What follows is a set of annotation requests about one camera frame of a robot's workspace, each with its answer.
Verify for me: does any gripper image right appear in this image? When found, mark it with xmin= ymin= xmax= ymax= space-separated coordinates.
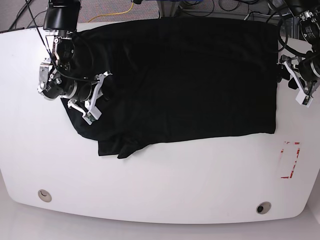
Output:
xmin=277 ymin=51 xmax=320 ymax=97

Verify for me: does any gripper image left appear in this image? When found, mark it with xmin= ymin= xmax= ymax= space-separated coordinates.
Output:
xmin=67 ymin=71 xmax=112 ymax=116

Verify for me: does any black t-shirt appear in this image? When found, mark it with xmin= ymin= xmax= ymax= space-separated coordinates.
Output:
xmin=65 ymin=17 xmax=278 ymax=159

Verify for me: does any red tape rectangle marking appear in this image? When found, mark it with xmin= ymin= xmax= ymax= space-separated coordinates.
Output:
xmin=277 ymin=141 xmax=301 ymax=179

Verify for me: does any left table grommet hole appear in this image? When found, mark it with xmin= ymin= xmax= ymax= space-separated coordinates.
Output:
xmin=38 ymin=189 xmax=52 ymax=203

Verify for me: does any table grommet hole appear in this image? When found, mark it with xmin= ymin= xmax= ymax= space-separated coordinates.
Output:
xmin=256 ymin=201 xmax=272 ymax=215
xmin=38 ymin=189 xmax=52 ymax=203

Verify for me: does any right table grommet hole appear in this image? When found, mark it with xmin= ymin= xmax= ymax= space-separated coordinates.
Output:
xmin=256 ymin=201 xmax=272 ymax=215

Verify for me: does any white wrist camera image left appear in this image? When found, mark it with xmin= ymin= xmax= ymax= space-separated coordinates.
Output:
xmin=82 ymin=107 xmax=102 ymax=125

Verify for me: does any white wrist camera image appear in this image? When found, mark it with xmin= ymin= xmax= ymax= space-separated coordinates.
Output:
xmin=295 ymin=91 xmax=313 ymax=108
xmin=82 ymin=107 xmax=102 ymax=125

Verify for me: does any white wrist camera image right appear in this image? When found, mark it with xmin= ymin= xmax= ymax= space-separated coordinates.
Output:
xmin=295 ymin=91 xmax=313 ymax=108

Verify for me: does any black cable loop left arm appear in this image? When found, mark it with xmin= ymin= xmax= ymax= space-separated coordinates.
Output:
xmin=264 ymin=4 xmax=307 ymax=58

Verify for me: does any yellow cable on floor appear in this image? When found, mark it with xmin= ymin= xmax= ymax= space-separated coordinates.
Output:
xmin=88 ymin=1 xmax=135 ymax=23

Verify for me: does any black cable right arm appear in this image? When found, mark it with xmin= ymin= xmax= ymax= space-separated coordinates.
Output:
xmin=24 ymin=0 xmax=101 ymax=83

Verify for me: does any aluminium frame stand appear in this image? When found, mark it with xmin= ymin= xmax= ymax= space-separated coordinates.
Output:
xmin=156 ymin=0 xmax=181 ymax=19

